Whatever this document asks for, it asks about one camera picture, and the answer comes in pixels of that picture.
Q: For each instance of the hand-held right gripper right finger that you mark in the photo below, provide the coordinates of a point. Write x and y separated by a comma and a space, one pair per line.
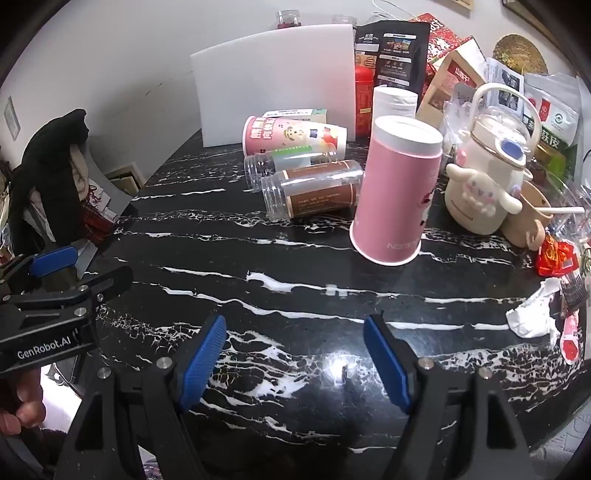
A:
388, 364

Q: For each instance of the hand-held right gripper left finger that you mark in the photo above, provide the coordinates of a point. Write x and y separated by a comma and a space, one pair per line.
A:
203, 357

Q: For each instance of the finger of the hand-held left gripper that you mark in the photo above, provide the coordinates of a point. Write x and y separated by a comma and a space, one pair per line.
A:
108, 282
53, 261

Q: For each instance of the pink paper cup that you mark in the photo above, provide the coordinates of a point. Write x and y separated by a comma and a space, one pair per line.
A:
392, 198

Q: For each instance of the beige cup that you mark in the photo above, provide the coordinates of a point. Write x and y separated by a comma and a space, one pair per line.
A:
526, 221

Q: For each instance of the cartoon printed paper cup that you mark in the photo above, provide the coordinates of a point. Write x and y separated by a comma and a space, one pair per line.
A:
295, 136

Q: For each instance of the white paper cup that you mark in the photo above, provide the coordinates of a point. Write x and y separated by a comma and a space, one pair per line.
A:
395, 101

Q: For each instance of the person's left hand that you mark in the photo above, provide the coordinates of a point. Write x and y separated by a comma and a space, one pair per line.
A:
23, 401

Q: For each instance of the red plaid cloth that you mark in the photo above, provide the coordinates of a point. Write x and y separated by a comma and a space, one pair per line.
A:
94, 224

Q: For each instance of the black garment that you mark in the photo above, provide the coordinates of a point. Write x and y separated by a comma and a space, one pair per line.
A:
46, 170

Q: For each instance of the grey chair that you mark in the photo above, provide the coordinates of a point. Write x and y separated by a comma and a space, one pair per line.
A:
111, 184

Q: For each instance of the crumpled white tissue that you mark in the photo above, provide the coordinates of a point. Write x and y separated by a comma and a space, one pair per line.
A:
531, 314

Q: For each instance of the pink tube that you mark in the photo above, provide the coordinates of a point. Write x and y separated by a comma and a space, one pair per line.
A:
570, 337

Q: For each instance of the clear bottle brown label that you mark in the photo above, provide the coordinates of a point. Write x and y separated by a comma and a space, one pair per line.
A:
318, 191

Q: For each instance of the red snack wrapper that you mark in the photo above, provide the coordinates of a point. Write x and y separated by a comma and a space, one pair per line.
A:
556, 258

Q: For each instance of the black brush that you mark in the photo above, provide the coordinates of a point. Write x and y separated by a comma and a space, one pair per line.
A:
572, 288

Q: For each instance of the clear plastic bottle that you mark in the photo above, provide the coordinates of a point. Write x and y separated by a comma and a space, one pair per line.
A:
277, 162

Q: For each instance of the cream cartoon kettle bottle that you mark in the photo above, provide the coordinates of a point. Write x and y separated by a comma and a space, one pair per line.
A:
489, 180

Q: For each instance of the white straw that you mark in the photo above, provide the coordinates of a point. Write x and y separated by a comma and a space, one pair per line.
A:
565, 211

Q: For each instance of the small green white box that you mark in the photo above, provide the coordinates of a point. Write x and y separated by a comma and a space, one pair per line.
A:
295, 114

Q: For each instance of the white plastic board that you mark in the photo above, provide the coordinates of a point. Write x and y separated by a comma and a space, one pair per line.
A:
272, 83

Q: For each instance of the red can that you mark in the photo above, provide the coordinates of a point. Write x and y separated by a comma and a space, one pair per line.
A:
364, 97

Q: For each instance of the brown cardboard box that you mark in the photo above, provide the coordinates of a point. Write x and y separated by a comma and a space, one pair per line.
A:
455, 76

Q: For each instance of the green white snack bag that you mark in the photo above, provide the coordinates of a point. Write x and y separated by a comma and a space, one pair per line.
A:
556, 115

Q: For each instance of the white printed packet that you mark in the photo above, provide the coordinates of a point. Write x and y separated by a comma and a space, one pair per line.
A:
505, 83

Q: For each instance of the black stand-up pouch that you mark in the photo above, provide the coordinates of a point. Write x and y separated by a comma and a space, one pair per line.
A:
397, 50

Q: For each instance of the glass jar red contents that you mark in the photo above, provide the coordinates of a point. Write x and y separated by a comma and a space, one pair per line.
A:
288, 19

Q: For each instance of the red printed box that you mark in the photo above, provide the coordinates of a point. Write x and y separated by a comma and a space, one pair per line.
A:
438, 34

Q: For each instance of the round woven mat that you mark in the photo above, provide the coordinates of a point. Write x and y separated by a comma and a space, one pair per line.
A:
519, 50

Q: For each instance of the clear glass jar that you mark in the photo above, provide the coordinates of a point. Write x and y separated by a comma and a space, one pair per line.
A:
344, 19

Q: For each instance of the wall switch plate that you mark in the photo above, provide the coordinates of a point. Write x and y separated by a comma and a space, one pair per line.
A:
11, 117

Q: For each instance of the wooden picture frame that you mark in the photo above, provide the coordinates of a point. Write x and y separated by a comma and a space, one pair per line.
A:
461, 3

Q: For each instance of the dark picture frame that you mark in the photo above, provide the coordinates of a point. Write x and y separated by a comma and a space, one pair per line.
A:
521, 9

